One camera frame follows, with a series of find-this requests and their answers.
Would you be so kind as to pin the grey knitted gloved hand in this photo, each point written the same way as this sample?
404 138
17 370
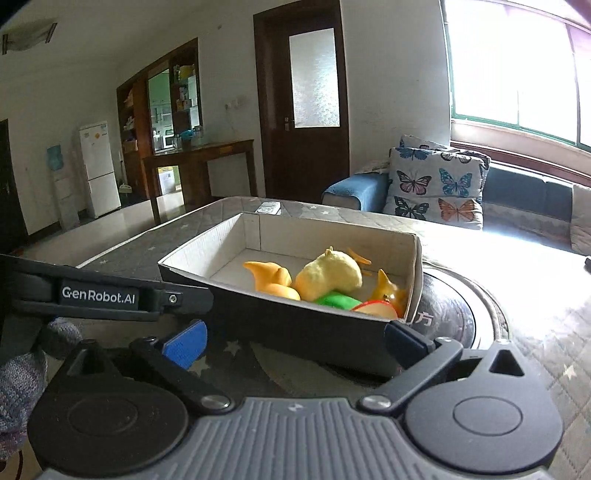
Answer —
24 378

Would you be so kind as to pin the ceiling light fixture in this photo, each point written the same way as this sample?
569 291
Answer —
27 36

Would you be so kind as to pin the wooden shelf cabinet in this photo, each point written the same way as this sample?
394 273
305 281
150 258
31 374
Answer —
155 106

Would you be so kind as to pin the water dispenser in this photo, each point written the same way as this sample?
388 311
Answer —
63 188

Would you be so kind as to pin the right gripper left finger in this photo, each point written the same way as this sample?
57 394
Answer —
166 363

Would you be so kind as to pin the window with green frame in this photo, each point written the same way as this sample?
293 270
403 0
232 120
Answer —
521 65

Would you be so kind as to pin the yellow plush chick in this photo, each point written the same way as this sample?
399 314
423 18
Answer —
334 270

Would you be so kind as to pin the blue sofa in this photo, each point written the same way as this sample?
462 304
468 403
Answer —
512 202

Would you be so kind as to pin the wooden console table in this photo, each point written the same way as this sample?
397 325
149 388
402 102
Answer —
192 166

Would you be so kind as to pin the dark wooden door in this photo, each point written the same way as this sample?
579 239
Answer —
303 105

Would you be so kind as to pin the butterfly print cushion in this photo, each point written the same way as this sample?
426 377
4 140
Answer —
437 183

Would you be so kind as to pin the orange rubber duck toy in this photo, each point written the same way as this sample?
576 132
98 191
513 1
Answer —
272 279

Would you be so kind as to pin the white refrigerator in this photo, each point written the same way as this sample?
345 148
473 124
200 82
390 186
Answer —
98 168

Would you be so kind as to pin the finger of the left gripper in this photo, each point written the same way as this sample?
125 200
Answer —
184 300

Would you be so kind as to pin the red white round toy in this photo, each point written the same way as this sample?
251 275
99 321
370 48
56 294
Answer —
377 308

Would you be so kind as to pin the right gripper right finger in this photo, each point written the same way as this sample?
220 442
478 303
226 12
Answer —
425 363

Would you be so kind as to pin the green plastic packet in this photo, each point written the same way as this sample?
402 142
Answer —
338 300

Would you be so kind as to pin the grey white sofa cushion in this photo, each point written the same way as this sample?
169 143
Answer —
580 225

